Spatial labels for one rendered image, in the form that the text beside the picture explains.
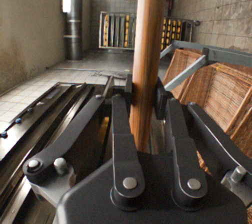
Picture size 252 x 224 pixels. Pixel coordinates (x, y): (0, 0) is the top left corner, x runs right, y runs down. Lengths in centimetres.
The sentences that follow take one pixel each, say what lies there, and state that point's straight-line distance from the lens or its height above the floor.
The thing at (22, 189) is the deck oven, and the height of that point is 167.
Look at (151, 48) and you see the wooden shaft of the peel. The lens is 16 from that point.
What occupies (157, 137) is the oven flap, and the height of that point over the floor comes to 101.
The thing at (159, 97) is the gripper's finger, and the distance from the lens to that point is 16.
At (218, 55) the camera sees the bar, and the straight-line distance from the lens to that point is 62.
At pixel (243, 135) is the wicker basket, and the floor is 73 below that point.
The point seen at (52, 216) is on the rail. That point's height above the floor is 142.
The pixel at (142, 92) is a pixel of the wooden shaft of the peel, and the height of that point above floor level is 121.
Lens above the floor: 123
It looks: level
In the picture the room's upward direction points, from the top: 86 degrees counter-clockwise
